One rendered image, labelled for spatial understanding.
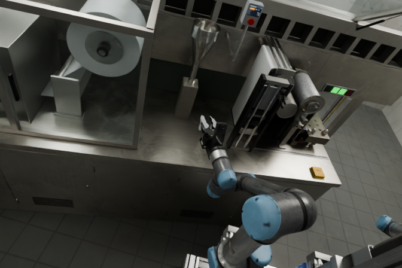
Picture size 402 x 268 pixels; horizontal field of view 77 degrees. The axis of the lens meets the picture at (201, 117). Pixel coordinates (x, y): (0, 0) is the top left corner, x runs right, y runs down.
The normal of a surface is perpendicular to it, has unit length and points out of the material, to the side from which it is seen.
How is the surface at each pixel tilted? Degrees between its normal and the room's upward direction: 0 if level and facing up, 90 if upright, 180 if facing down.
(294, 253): 0
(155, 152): 0
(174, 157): 0
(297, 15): 90
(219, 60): 90
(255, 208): 83
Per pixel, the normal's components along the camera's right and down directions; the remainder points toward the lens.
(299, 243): 0.26, -0.70
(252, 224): -0.89, -0.08
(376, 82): 0.04, 0.70
